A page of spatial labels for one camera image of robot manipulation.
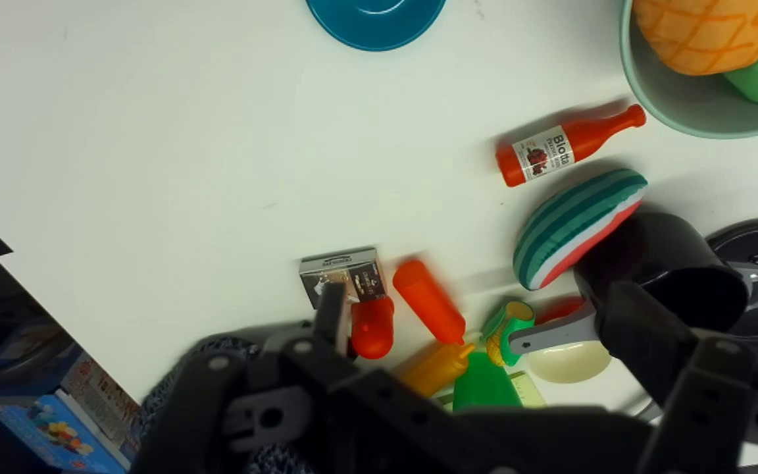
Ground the dark speckled fuzzy cloth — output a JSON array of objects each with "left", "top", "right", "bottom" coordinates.
[{"left": 136, "top": 328, "right": 306, "bottom": 474}]

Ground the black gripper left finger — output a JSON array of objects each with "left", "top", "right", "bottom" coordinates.
[{"left": 311, "top": 279, "right": 349, "bottom": 359}]

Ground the blue round plate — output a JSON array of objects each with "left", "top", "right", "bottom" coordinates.
[{"left": 303, "top": 0, "right": 449, "bottom": 53}]

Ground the orange pineapple plushie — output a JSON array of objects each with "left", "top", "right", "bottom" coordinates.
[{"left": 628, "top": 0, "right": 758, "bottom": 108}]

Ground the pale yellow plate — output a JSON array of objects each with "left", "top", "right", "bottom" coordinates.
[{"left": 521, "top": 341, "right": 614, "bottom": 387}]

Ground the blue printed box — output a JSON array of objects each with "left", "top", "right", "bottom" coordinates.
[{"left": 0, "top": 352, "right": 140, "bottom": 474}]

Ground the watermelon slice plushie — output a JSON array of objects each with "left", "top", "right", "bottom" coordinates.
[{"left": 511, "top": 167, "right": 651, "bottom": 294}]

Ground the green toy cup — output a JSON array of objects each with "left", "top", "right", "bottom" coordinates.
[{"left": 452, "top": 352, "right": 527, "bottom": 416}]

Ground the red toy ketchup bottle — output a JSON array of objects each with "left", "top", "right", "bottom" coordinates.
[{"left": 496, "top": 103, "right": 651, "bottom": 191}]

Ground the light green bowl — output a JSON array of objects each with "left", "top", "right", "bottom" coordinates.
[{"left": 618, "top": 0, "right": 758, "bottom": 140}]

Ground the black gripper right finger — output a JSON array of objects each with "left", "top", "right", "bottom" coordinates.
[{"left": 594, "top": 279, "right": 705, "bottom": 416}]

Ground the small silver box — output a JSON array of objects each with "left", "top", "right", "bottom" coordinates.
[{"left": 297, "top": 245, "right": 388, "bottom": 312}]

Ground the orange yellow toy cup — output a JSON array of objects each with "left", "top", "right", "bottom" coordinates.
[{"left": 394, "top": 341, "right": 478, "bottom": 398}]

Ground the orange toy carrot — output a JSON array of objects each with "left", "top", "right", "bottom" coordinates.
[{"left": 393, "top": 257, "right": 469, "bottom": 349}]

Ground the green yellow toy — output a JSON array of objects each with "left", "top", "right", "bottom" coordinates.
[{"left": 478, "top": 298, "right": 538, "bottom": 367}]

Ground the red toy with black stem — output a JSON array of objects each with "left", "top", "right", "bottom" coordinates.
[{"left": 348, "top": 296, "right": 398, "bottom": 365}]

